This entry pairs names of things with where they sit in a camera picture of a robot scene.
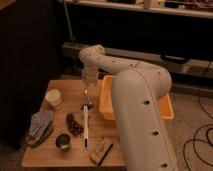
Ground metal pole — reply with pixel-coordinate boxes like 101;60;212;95
63;0;76;44

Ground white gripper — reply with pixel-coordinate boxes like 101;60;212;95
81;66;98;86

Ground green plastic vegetable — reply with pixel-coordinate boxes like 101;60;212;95
27;125;54;148

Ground grey folded cloth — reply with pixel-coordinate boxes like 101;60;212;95
29;110;54;140

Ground white dish brush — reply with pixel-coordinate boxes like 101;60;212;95
82;105;89;150

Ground black floor cables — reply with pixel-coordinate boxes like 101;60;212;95
182;59;213;168

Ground yellow plastic bin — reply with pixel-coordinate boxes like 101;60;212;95
99;75;174;121

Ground brown pine cone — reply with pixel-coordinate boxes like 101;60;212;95
66;113;84;137

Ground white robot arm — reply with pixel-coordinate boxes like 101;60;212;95
79;45;178;171

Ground wooden table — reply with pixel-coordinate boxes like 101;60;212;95
22;80;125;168

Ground wooden block with dark edge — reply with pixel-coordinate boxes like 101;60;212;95
89;138;113;166

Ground metal cup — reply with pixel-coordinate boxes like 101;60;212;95
55;134;71;151

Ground metal shelf rail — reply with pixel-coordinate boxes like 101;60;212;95
61;42;213;79

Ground white paper cup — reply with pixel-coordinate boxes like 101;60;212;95
45;89;62;109

